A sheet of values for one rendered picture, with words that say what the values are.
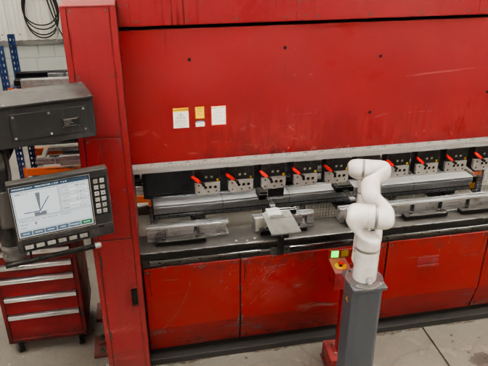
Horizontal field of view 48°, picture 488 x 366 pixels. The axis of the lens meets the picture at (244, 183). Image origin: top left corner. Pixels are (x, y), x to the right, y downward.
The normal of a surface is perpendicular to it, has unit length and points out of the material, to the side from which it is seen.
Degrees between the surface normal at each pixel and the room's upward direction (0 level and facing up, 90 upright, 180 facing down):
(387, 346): 0
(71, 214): 90
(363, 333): 90
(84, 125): 90
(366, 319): 90
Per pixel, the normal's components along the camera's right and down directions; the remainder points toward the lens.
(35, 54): 0.18, 0.43
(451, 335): 0.00, -0.90
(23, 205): 0.43, 0.40
